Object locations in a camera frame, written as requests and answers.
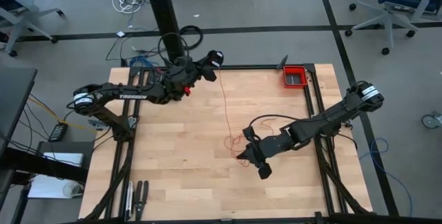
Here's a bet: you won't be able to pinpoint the silver hand tool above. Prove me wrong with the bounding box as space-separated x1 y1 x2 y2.
124 181 135 221

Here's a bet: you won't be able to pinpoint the black tower fan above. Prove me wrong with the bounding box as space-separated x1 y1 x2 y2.
142 0 193 67

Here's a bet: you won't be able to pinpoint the grey caster wheel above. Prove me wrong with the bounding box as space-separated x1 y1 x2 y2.
421 111 442 130

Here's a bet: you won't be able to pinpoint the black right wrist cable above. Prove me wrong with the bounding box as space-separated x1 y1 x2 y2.
248 113 302 132

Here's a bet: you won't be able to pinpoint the blue cable bundle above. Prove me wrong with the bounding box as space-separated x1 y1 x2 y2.
128 55 155 68

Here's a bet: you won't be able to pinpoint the black desk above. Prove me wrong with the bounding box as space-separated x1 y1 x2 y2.
0 66 39 158

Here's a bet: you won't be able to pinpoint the grey office chair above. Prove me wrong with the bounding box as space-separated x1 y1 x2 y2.
0 0 67 58

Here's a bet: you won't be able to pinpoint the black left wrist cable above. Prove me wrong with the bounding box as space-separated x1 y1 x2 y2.
157 31 190 68

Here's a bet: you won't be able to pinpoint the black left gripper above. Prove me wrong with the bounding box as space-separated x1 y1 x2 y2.
167 53 217 95

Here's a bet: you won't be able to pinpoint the yellow floor cable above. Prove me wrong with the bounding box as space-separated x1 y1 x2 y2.
28 95 98 136

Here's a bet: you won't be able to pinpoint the black-handled pliers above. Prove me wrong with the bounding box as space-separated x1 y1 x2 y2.
133 180 150 222

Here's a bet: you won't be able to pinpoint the thin red wire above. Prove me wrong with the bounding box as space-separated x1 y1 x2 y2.
218 67 277 168

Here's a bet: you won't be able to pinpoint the blue floor cable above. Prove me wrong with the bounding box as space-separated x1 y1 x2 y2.
358 137 414 217

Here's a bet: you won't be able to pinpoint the white flat device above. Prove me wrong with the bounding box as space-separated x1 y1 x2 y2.
42 151 85 169

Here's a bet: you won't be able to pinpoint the black power adapter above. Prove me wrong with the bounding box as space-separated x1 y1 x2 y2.
48 122 69 143

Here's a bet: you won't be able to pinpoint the black frame bracket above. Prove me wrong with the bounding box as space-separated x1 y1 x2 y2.
276 55 289 71

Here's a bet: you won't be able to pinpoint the white board sheet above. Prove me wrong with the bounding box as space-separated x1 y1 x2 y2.
26 174 86 200

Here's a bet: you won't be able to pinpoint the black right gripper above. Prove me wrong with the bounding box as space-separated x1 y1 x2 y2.
236 127 293 180

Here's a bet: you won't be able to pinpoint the black coiled floor cable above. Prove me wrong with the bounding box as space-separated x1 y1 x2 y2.
179 24 204 50

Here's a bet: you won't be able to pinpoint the clear plastic cup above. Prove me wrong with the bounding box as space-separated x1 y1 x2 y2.
61 181 85 198

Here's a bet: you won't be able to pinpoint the red collapsible bin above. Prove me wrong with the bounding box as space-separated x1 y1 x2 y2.
282 65 309 89

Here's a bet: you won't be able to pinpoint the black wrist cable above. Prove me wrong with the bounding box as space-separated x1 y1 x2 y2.
248 113 302 132
157 31 190 68

